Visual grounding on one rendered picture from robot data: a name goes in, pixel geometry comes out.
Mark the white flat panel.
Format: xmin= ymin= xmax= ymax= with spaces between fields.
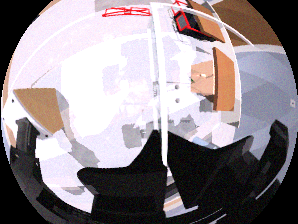
xmin=201 ymin=2 xmax=242 ymax=128

